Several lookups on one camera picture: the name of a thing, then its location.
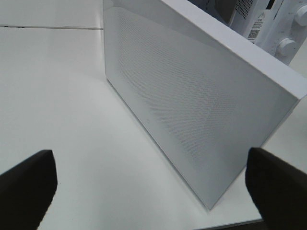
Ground white microwave door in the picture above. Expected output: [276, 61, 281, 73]
[103, 0, 307, 209]

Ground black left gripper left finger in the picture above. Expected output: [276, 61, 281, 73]
[0, 150, 58, 230]

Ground lower white timer knob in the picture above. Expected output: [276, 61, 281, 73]
[277, 38, 296, 56]

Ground white microwave oven body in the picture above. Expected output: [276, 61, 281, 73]
[192, 0, 307, 65]

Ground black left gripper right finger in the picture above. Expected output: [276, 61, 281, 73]
[245, 147, 307, 230]

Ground upper white power knob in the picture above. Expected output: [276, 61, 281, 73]
[294, 5, 307, 26]

